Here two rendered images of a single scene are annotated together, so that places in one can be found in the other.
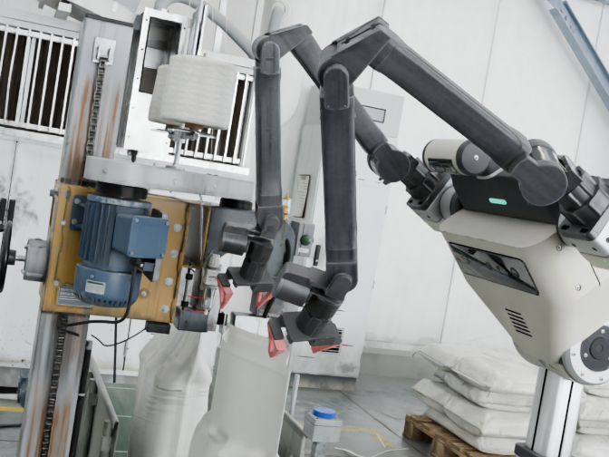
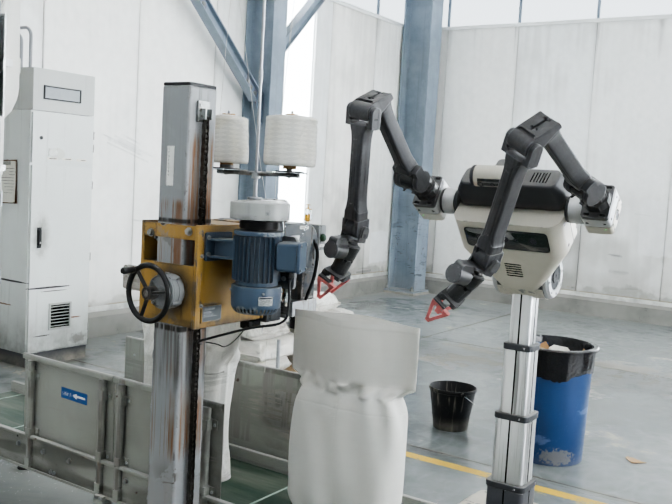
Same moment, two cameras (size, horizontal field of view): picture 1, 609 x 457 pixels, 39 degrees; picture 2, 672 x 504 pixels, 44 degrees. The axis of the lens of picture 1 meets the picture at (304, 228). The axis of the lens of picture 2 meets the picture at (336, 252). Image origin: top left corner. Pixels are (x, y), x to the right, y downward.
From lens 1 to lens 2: 175 cm
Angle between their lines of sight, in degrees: 36
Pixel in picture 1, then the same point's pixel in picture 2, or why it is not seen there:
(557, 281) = (563, 243)
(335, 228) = (498, 234)
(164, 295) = not seen: hidden behind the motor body
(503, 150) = (581, 179)
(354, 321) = (78, 293)
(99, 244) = (263, 268)
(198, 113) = (308, 159)
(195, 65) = (304, 123)
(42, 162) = not seen: outside the picture
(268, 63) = (375, 123)
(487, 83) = (139, 56)
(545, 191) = (595, 198)
